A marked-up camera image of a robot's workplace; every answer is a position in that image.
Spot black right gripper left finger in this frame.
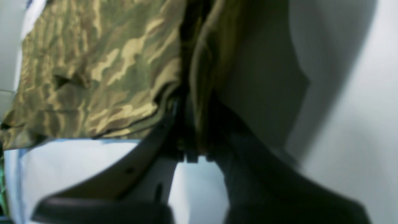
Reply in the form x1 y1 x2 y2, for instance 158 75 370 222
31 97 183 224

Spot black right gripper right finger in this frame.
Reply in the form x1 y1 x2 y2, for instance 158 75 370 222
199 93 371 224

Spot camouflage T-shirt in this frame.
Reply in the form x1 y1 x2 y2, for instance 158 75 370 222
1 0 250 151

